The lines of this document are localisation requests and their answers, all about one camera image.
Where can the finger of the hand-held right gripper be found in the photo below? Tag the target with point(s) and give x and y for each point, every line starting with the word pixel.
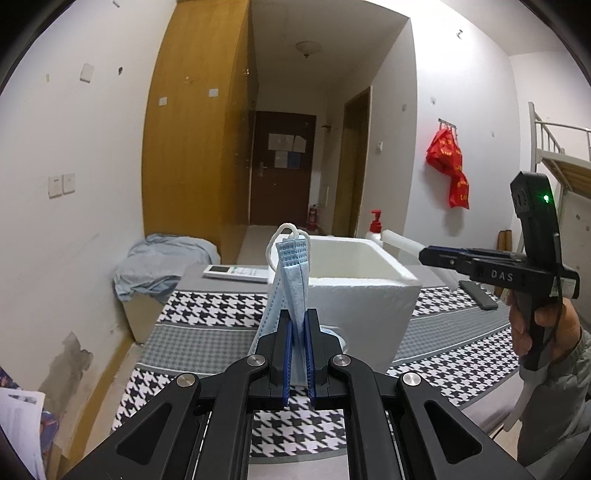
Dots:
pixel 443 263
pixel 461 250

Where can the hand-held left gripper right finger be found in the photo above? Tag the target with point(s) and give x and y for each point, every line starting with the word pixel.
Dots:
pixel 310 364

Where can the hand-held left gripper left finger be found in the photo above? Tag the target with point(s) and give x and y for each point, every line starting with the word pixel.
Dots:
pixel 287 364

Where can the white foam box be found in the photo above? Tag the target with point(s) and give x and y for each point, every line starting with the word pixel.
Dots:
pixel 369 314

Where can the stack of blue face masks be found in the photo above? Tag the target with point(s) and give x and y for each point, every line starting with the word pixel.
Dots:
pixel 291 286

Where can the person's right forearm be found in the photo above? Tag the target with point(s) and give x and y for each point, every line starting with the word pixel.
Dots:
pixel 554 415

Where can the person's right hand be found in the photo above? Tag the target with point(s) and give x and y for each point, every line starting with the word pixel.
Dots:
pixel 570 332

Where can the black smartphone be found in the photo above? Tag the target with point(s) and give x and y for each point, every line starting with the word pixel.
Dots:
pixel 480 295

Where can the red plastic bag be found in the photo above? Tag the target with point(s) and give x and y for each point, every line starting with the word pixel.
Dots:
pixel 443 152
pixel 459 191

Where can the white metal bunk bed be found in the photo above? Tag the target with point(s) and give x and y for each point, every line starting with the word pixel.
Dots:
pixel 572 168

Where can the white bottle with red pump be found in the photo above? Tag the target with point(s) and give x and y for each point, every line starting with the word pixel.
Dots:
pixel 375 228

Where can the black white houndstooth tablecloth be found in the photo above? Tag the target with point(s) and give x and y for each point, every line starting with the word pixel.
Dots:
pixel 207 318

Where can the white remote control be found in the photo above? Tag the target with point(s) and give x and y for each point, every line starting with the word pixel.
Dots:
pixel 235 273

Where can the light wooden side door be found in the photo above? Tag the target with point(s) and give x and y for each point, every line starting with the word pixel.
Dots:
pixel 353 175

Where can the red fire extinguisher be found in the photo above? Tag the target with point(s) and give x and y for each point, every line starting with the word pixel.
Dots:
pixel 313 219

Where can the light blue bedding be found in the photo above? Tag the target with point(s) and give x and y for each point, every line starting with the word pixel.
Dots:
pixel 161 263

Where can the dark brown door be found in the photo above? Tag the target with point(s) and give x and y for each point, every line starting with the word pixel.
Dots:
pixel 277 194

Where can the blue paper sheet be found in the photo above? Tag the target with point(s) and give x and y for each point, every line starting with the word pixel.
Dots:
pixel 293 159

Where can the white paper sheet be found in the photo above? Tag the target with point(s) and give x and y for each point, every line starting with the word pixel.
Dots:
pixel 300 143
pixel 280 142
pixel 281 159

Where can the wooden wardrobe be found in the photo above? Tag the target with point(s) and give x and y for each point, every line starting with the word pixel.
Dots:
pixel 194 138

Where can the round ceiling lamp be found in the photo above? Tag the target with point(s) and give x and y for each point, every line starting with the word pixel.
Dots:
pixel 308 47

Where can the printed paper stack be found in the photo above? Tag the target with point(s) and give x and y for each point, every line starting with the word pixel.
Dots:
pixel 23 424

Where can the metal wall hook rack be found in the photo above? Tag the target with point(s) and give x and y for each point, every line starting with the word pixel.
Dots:
pixel 448 122

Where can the white wall plate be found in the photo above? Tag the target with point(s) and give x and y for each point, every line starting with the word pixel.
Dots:
pixel 87 73

